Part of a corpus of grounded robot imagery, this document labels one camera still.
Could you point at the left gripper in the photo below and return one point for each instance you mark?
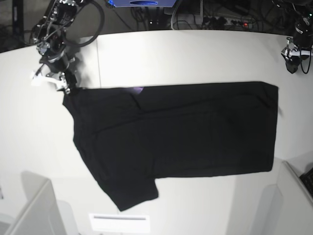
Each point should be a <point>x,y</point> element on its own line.
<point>293,54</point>

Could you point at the blue computer case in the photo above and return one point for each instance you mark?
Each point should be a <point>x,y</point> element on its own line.
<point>142,3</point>

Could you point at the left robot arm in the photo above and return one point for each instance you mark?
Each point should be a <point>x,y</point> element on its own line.
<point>302,15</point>

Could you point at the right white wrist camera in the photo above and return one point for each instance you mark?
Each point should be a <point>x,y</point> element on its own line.
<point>37,79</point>

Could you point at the black T-shirt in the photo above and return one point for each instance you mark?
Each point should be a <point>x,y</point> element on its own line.
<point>128,139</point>

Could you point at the white partition panel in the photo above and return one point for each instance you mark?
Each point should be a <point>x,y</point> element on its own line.
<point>285,208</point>
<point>28,206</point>

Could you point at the right white partition panel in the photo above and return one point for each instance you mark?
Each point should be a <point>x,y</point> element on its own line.
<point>285,208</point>

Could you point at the left white partition panel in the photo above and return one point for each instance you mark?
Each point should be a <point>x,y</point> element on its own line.
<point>28,206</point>

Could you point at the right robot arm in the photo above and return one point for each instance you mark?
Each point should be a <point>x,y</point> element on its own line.
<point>49,33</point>

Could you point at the black keyboard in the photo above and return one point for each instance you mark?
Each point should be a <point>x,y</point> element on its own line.
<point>307,180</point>

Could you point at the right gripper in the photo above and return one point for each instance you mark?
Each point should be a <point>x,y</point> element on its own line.
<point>65,80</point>

